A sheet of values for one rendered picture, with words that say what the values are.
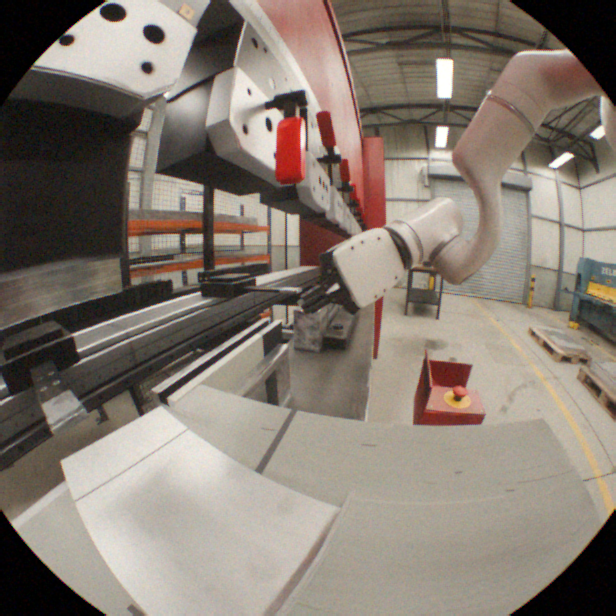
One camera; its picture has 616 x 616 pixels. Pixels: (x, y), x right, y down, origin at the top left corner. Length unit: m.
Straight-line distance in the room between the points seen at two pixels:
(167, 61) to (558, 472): 0.30
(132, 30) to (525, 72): 0.41
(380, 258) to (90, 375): 0.48
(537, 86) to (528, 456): 0.41
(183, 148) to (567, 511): 0.33
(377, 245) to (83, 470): 0.38
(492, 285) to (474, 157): 7.41
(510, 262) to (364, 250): 7.66
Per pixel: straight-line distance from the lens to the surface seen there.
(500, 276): 7.80
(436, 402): 0.56
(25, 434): 0.43
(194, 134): 0.20
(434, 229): 0.38
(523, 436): 0.17
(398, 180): 7.73
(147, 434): 0.15
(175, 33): 0.17
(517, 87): 0.41
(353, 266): 0.32
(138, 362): 0.45
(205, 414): 0.15
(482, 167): 0.37
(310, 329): 0.49
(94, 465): 0.15
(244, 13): 0.29
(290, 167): 0.19
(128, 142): 0.16
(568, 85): 0.41
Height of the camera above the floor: 1.10
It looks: 15 degrees down
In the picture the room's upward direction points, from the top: straight up
